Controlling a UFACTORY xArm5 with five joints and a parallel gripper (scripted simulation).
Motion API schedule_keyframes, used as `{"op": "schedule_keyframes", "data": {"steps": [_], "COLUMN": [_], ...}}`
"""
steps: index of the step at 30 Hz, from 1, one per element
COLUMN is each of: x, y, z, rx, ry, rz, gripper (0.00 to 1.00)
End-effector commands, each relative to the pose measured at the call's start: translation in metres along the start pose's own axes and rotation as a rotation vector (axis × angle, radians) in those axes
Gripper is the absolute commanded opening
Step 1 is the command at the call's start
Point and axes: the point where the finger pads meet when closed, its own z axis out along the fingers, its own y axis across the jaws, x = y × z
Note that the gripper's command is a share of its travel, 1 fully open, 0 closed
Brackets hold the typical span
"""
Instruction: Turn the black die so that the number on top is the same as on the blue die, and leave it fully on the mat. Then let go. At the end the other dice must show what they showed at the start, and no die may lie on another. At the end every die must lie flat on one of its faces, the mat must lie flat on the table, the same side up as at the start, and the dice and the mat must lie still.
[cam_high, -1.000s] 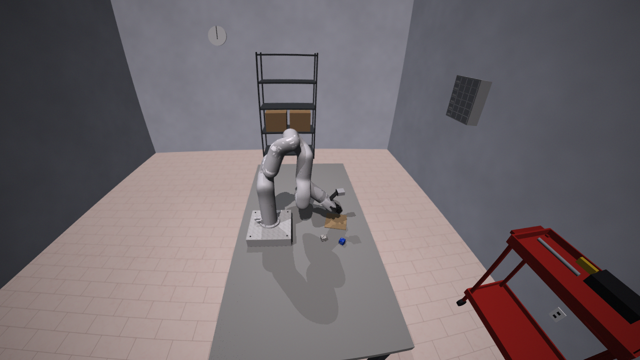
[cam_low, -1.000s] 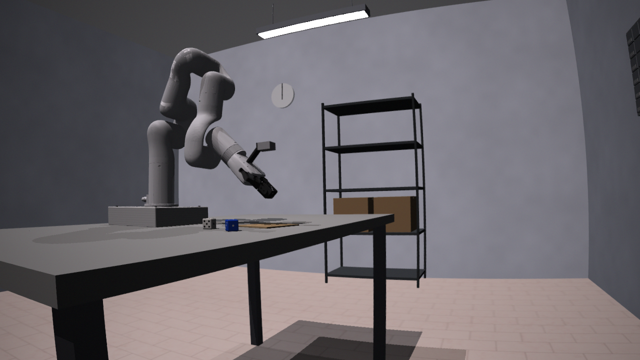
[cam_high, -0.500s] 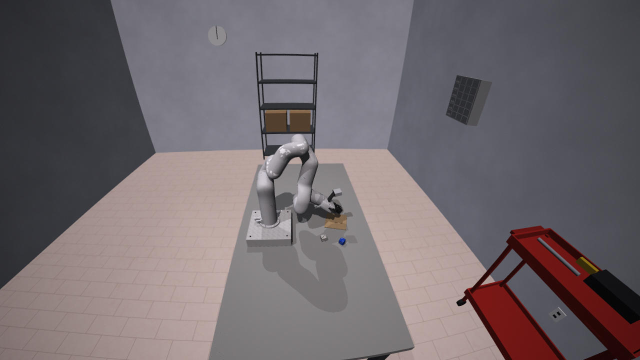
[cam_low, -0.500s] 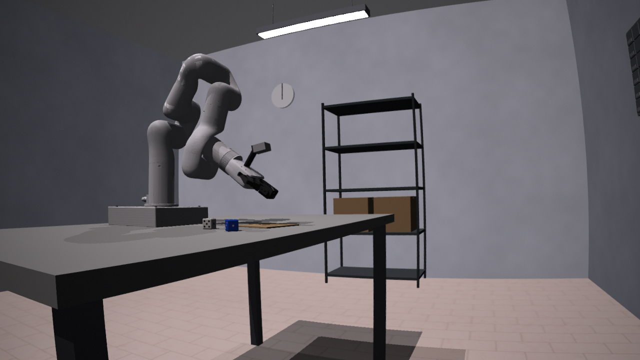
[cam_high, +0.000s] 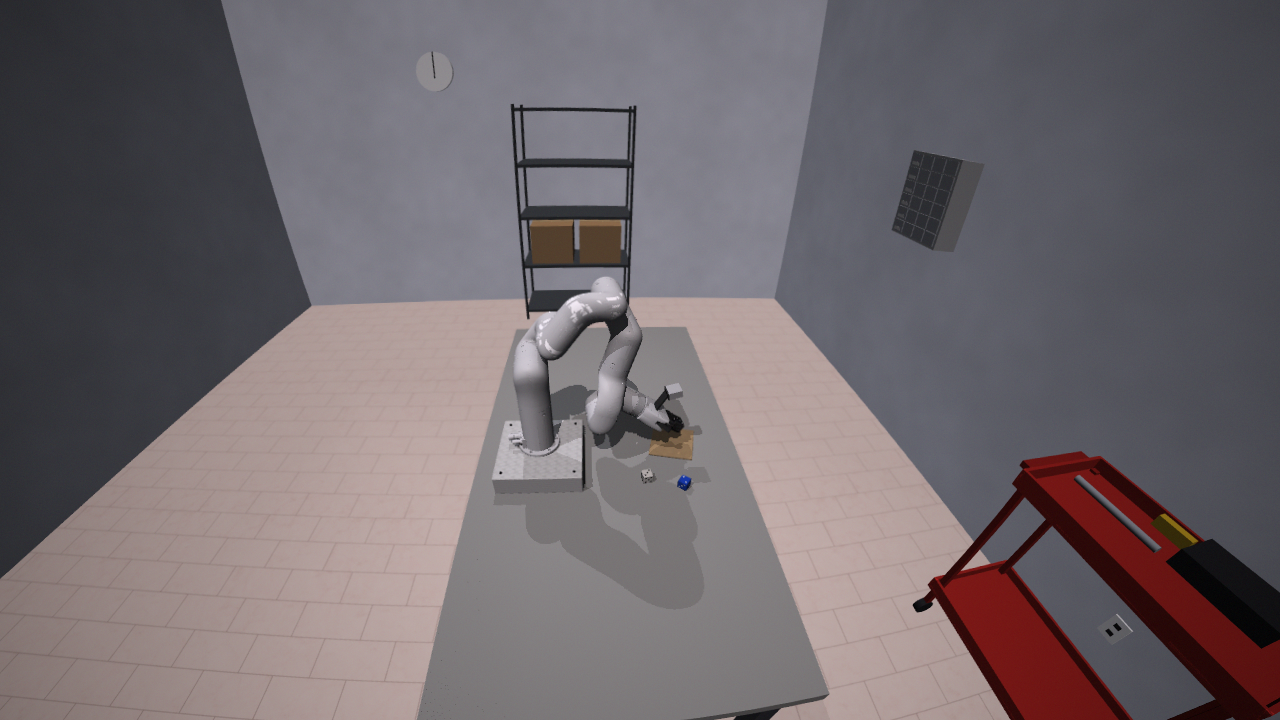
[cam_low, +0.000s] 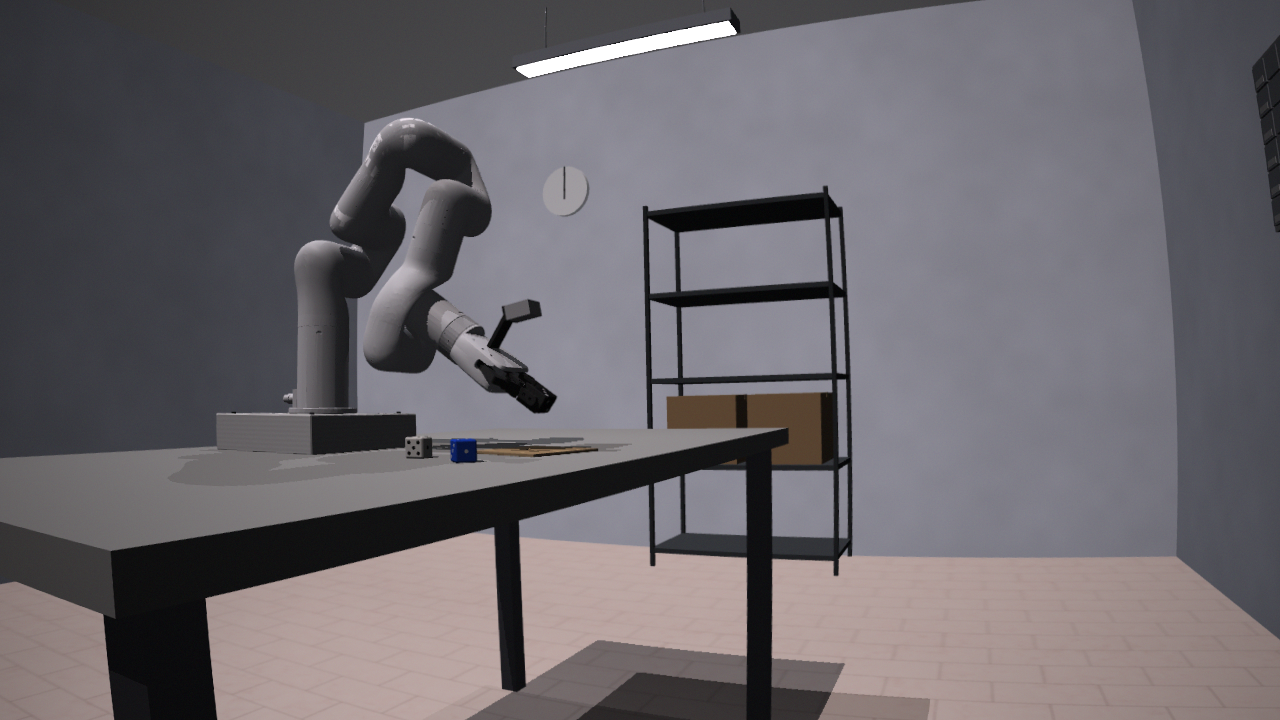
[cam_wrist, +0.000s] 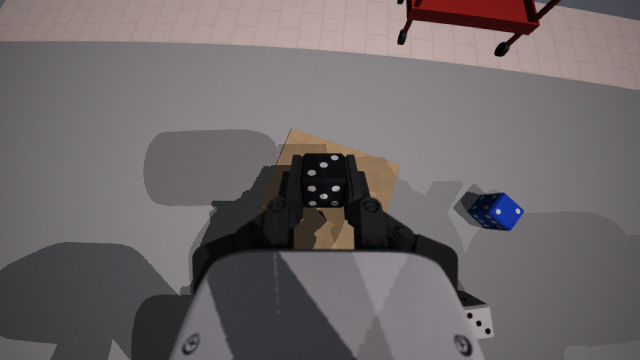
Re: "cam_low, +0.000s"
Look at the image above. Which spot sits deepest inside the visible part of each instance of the white die with black pips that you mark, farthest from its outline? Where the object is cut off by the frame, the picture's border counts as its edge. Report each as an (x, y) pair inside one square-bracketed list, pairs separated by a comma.
[(418, 447)]

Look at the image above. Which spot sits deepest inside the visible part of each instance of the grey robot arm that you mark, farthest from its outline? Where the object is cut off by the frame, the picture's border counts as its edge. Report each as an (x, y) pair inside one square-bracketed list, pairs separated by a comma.
[(364, 216)]

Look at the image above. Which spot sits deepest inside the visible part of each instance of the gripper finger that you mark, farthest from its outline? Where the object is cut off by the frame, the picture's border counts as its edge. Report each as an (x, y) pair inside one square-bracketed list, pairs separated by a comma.
[(524, 377), (528, 395)]

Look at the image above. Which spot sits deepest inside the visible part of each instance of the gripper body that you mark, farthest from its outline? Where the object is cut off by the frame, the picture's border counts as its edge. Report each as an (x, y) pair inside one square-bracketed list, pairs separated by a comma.
[(471, 346)]

